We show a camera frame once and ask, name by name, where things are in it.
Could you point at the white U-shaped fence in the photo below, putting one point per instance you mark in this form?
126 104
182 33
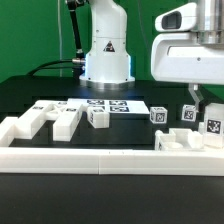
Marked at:
204 162

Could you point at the white chair back frame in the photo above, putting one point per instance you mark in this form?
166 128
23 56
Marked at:
64 115

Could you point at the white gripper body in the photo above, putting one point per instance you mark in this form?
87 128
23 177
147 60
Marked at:
178 57

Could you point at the white marker base plate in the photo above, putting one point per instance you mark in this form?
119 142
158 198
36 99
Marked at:
114 106

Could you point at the white chair seat part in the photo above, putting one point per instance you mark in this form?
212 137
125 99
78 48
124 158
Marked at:
178 139

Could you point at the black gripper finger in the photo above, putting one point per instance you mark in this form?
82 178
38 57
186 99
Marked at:
194 90

